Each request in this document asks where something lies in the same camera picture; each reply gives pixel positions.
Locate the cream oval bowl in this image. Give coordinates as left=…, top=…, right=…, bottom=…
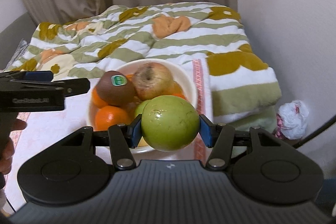
left=87, top=59, right=198, bottom=153

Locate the green white patterned blanket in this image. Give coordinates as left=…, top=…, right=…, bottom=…
left=5, top=4, right=282, bottom=132

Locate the brown kiwi with green sticker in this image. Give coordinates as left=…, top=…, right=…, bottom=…
left=96, top=70, right=135, bottom=106

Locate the small green apple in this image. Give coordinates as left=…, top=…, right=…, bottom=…
left=134, top=100, right=153, bottom=119

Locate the white plastic bag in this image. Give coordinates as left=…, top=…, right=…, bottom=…
left=274, top=100, right=310, bottom=140

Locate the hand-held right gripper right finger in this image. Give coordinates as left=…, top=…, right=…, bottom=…
left=199, top=114, right=289, bottom=170

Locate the grey bed frame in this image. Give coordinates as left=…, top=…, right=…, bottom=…
left=0, top=13, right=37, bottom=69

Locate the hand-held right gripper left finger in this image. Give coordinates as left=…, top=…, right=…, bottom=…
left=56, top=115, right=143, bottom=170

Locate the grey patterned cloth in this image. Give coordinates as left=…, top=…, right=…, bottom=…
left=14, top=40, right=30, bottom=58

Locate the large green apple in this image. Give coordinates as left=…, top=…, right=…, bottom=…
left=141, top=95, right=200, bottom=151

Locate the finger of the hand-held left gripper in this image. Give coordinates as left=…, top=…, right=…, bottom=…
left=16, top=78, right=91, bottom=98
left=0, top=70, right=54, bottom=88

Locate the person's left hand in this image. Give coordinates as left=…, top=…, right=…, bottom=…
left=0, top=119, right=27, bottom=175

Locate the black cable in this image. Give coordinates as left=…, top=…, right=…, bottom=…
left=293, top=114, right=336, bottom=149

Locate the red yellow apple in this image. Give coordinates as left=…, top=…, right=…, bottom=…
left=131, top=63, right=175, bottom=101

